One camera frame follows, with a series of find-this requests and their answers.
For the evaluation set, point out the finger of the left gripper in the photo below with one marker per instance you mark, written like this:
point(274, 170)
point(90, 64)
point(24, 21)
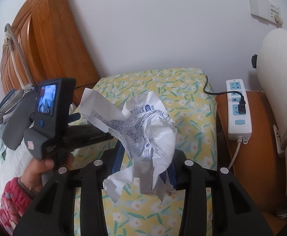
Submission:
point(74, 117)

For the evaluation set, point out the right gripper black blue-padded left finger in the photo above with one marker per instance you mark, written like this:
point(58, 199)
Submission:
point(52, 210)

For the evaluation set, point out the white printed paper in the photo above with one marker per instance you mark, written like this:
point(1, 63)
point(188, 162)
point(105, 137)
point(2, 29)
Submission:
point(147, 134)

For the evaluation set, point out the person's left hand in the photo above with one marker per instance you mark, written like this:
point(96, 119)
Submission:
point(31, 180)

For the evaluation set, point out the orange wooden nightstand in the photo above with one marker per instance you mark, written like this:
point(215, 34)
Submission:
point(258, 167)

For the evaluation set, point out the white power strip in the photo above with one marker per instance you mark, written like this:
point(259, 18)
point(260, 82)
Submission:
point(239, 119)

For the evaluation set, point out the wooden headboard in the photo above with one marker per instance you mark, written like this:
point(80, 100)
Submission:
point(52, 45)

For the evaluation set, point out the black camera with screen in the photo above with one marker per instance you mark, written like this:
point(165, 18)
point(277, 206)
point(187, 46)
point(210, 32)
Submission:
point(51, 113)

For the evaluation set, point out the white wall switch panel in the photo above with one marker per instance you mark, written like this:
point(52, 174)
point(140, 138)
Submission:
point(266, 10)

